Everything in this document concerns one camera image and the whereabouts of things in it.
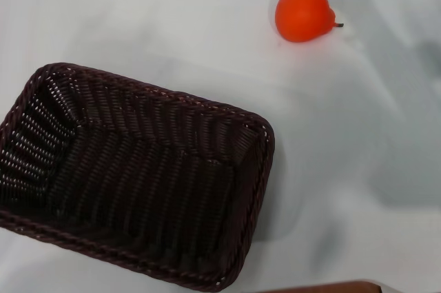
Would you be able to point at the dark brown woven basket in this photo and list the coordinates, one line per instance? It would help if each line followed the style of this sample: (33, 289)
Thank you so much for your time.
(144, 182)

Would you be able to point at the orange plastic pear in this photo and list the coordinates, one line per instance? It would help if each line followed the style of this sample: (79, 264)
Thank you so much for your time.
(299, 12)

